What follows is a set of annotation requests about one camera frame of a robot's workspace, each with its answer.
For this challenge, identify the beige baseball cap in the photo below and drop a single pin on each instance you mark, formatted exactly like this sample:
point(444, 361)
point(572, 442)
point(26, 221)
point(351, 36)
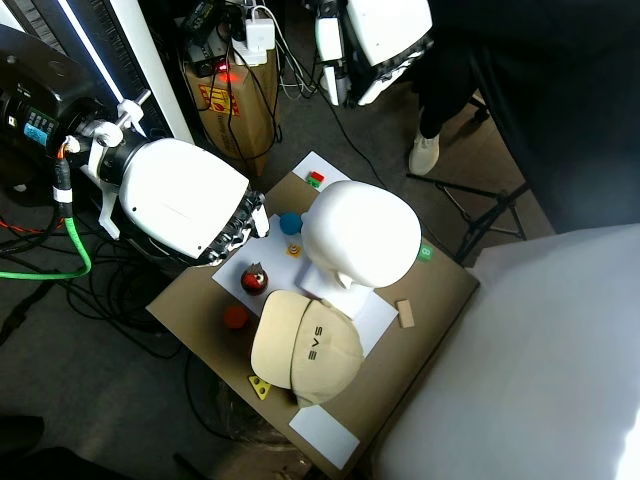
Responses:
point(300, 350)

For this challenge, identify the brown cardboard box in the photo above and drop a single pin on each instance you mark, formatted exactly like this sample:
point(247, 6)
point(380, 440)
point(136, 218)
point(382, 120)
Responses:
point(250, 120)

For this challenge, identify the red toy bird figure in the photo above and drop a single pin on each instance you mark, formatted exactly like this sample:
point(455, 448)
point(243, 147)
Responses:
point(254, 281)

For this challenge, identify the large white paper sheet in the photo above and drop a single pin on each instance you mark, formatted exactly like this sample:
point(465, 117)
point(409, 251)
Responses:
point(272, 265)

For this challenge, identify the blue toy ball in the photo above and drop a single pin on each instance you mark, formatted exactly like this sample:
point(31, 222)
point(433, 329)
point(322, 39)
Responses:
point(290, 223)

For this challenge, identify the orange hexagon block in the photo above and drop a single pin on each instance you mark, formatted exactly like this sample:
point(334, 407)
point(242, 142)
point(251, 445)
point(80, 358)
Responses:
point(235, 317)

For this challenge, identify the black device with red light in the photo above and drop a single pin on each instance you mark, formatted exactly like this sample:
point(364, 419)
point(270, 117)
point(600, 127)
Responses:
point(205, 62)

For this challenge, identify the red green toy brick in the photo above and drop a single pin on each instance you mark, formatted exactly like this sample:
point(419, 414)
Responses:
point(315, 178)

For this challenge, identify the white paper under toy brick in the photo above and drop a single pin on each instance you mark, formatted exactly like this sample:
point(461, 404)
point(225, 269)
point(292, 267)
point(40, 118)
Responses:
point(320, 162)

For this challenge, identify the white black equipment pillar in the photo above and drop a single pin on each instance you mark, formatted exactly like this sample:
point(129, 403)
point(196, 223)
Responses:
point(150, 50)

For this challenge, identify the white power strip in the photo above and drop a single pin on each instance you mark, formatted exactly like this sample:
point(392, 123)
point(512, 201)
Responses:
point(250, 56)

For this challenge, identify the white power adapter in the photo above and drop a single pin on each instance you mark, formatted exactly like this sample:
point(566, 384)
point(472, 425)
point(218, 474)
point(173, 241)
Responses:
point(260, 34)

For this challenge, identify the white mannequin head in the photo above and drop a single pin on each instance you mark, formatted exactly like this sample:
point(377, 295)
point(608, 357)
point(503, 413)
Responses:
point(360, 230)

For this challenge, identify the yellow cheese wedge toy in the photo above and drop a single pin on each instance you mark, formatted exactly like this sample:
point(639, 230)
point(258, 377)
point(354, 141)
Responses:
point(260, 386)

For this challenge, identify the green number tag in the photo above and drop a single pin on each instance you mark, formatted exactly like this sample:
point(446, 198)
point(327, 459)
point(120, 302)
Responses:
point(426, 252)

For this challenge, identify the plain wooden block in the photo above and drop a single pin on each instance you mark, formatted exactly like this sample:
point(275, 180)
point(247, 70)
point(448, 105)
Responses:
point(405, 314)

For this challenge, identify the small white paper sheet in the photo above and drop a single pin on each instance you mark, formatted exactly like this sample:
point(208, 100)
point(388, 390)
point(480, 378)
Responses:
point(325, 437)

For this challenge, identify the black tripod stand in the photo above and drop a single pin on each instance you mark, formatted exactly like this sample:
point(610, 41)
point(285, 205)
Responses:
point(492, 210)

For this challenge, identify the black backdrop cloth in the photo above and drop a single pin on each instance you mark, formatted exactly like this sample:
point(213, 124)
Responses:
point(575, 100)

